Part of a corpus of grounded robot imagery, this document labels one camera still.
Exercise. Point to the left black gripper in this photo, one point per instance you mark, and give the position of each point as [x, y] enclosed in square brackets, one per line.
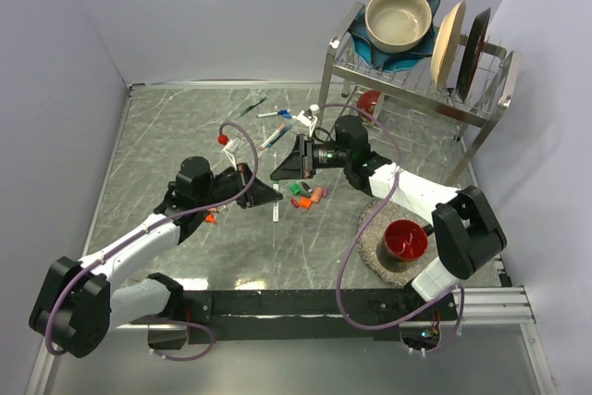
[261, 193]

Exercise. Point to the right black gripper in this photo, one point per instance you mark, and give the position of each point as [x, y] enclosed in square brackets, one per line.
[298, 165]

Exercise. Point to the green capped marker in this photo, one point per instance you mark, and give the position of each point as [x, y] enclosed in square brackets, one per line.
[275, 208]

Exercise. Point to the green highlighter cap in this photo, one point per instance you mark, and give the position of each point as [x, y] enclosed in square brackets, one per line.
[295, 188]

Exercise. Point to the dark blue pen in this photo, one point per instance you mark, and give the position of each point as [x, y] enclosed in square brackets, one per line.
[287, 128]

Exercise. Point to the orange highlighter cap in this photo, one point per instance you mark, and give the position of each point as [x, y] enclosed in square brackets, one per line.
[305, 202]

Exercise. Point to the black orange highlighter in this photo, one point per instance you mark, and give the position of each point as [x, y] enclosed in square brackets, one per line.
[210, 218]

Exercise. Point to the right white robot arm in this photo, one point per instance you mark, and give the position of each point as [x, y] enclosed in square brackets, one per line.
[466, 230]

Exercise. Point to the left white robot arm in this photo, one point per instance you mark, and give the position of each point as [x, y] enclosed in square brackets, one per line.
[81, 300]

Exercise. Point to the blue capped white marker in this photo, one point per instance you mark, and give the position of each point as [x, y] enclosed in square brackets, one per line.
[289, 116]

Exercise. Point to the small red bowl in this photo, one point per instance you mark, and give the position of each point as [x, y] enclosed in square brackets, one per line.
[370, 103]

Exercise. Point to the speckled grey plate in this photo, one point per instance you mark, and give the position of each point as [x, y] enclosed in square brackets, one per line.
[371, 238]

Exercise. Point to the teal star shaped plate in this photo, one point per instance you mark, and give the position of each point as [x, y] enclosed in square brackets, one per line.
[375, 58]

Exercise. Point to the red black mug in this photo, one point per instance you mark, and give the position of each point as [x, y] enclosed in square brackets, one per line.
[402, 243]

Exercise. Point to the black base bar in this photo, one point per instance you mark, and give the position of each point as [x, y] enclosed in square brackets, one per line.
[237, 315]

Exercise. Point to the beige ceramic bowl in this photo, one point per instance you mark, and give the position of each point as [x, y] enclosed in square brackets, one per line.
[396, 26]

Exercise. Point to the steel dish rack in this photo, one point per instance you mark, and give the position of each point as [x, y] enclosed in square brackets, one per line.
[439, 131]

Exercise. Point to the beige plate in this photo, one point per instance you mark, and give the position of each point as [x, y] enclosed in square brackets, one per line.
[448, 38]

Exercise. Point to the black plate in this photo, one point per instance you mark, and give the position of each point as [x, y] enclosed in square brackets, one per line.
[473, 49]

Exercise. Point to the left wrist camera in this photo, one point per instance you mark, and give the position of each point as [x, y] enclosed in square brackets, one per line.
[231, 147]

